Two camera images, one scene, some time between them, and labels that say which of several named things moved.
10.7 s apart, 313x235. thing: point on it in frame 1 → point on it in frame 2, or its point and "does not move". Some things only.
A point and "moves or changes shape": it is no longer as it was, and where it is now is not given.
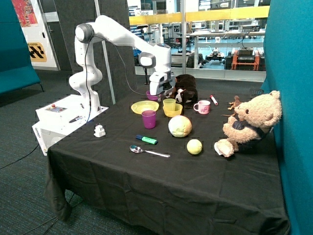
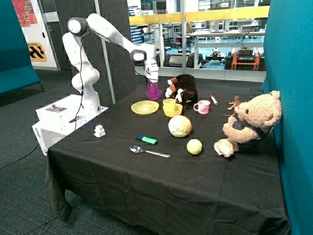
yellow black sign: [37, 53] does not move
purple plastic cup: [149, 118] moves or changes shape
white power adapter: [99, 131] does not move
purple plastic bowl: [154, 97] does not move
